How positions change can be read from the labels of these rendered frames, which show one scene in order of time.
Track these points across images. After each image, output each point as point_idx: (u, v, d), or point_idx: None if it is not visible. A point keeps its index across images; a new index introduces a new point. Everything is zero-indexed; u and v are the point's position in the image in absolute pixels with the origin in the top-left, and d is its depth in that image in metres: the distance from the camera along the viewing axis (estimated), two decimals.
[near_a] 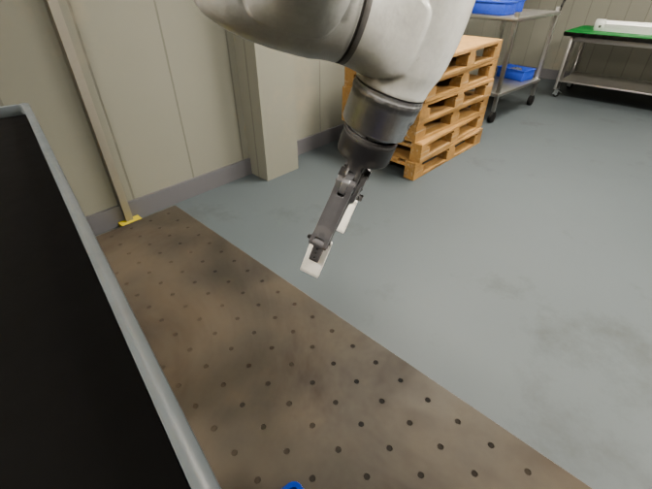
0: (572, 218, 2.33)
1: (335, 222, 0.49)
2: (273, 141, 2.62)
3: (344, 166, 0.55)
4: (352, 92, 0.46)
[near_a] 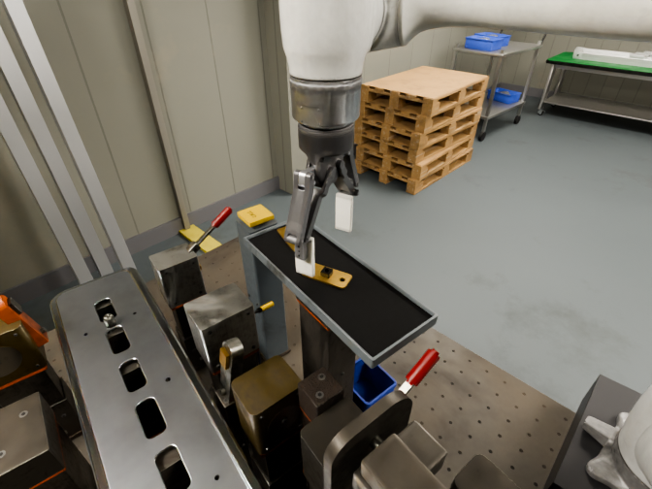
0: (542, 227, 2.90)
1: (344, 165, 0.63)
2: (299, 163, 3.20)
3: (335, 171, 0.53)
4: (360, 86, 0.49)
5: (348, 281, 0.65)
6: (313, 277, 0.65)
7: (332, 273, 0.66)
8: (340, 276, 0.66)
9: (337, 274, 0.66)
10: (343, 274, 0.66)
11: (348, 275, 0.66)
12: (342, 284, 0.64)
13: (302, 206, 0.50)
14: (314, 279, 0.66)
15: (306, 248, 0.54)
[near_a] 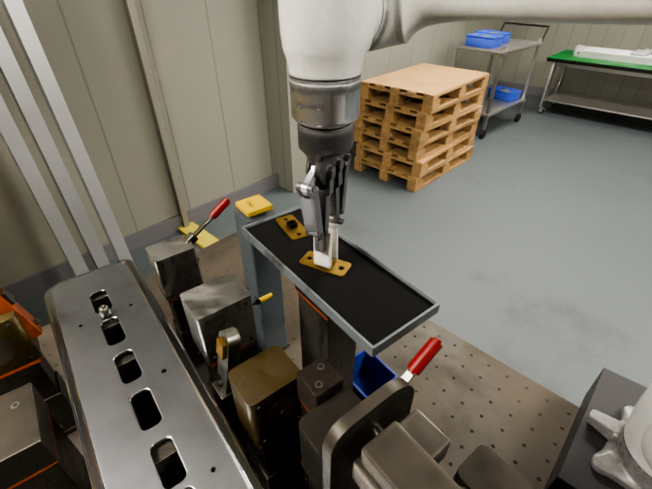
0: (543, 224, 2.88)
1: None
2: (299, 160, 3.18)
3: (335, 169, 0.53)
4: (360, 86, 0.49)
5: (347, 269, 0.63)
6: (311, 266, 0.64)
7: None
8: (339, 264, 0.64)
9: (336, 262, 0.65)
10: (342, 262, 0.65)
11: (347, 263, 0.65)
12: (341, 273, 0.63)
13: (312, 211, 0.53)
14: (312, 268, 0.64)
15: (324, 242, 0.60)
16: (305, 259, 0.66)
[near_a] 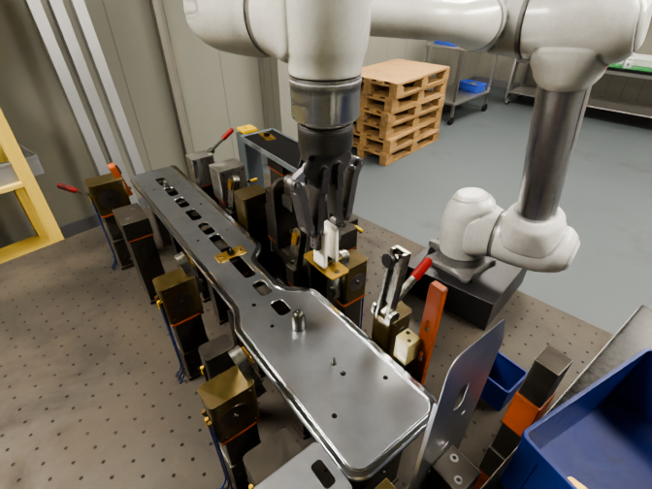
0: (487, 189, 3.53)
1: (346, 190, 0.61)
2: None
3: (330, 170, 0.53)
4: (359, 90, 0.47)
5: (342, 275, 0.62)
6: (310, 262, 0.65)
7: (330, 262, 0.64)
8: (337, 267, 0.64)
9: (335, 265, 0.64)
10: (342, 267, 0.64)
11: (345, 269, 0.63)
12: (333, 276, 0.62)
13: (300, 207, 0.54)
14: (311, 264, 0.65)
15: (319, 241, 0.60)
16: (309, 254, 0.67)
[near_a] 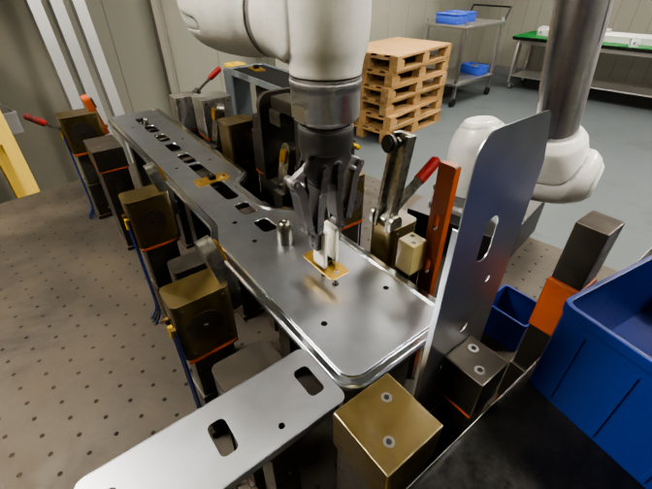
0: None
1: (346, 190, 0.61)
2: None
3: (330, 170, 0.53)
4: (359, 90, 0.47)
5: (342, 275, 0.62)
6: (310, 262, 0.65)
7: (330, 262, 0.64)
8: (337, 267, 0.64)
9: (335, 265, 0.64)
10: (342, 267, 0.64)
11: (345, 269, 0.63)
12: (333, 276, 0.62)
13: (299, 207, 0.54)
14: (311, 264, 0.65)
15: (319, 241, 0.60)
16: (309, 254, 0.67)
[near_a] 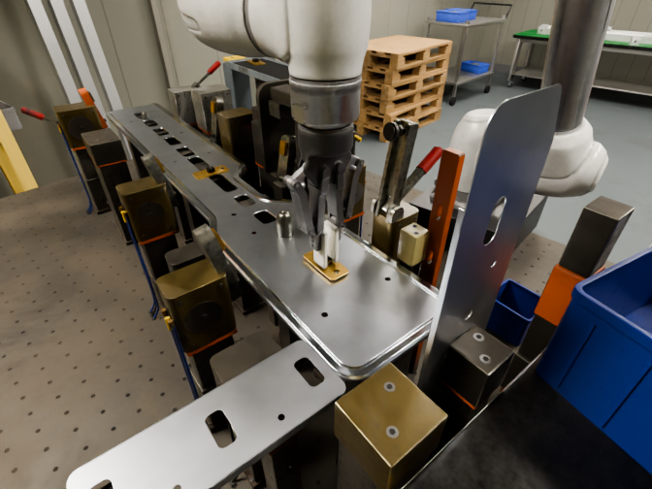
0: None
1: (346, 190, 0.61)
2: None
3: (329, 170, 0.53)
4: (359, 90, 0.47)
5: (342, 275, 0.62)
6: (310, 262, 0.65)
7: (330, 262, 0.64)
8: (337, 267, 0.64)
9: (335, 265, 0.64)
10: (342, 267, 0.64)
11: (345, 269, 0.63)
12: (333, 276, 0.62)
13: (299, 207, 0.54)
14: (311, 264, 0.65)
15: (319, 241, 0.60)
16: (309, 254, 0.67)
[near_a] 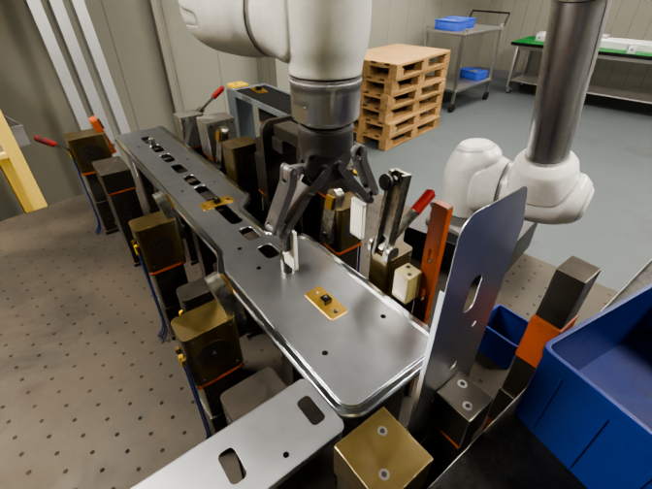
0: None
1: None
2: None
3: (329, 173, 0.53)
4: (359, 90, 0.47)
5: (341, 314, 0.68)
6: (311, 301, 0.70)
7: (330, 302, 0.70)
8: (336, 307, 0.69)
9: (334, 304, 0.70)
10: (341, 306, 0.69)
11: (344, 308, 0.69)
12: (332, 315, 0.67)
13: (281, 198, 0.51)
14: (312, 303, 0.70)
15: (287, 241, 0.56)
16: (310, 293, 0.72)
